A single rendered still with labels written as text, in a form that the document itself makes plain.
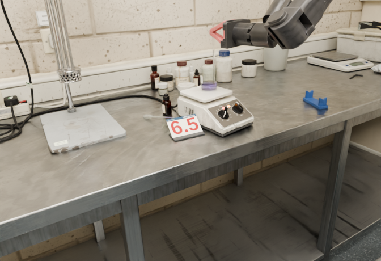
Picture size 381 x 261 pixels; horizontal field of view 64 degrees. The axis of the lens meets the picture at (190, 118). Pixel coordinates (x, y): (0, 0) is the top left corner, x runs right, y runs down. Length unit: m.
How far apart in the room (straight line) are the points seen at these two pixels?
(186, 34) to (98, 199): 0.93
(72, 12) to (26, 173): 0.66
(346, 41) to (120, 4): 1.22
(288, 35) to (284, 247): 1.00
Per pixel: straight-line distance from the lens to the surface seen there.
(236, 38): 0.81
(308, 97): 1.13
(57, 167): 0.78
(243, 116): 0.87
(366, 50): 1.86
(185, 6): 1.40
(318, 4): 0.75
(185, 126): 0.84
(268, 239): 1.51
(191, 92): 0.91
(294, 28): 0.72
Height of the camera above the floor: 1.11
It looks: 22 degrees down
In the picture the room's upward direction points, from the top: 2 degrees counter-clockwise
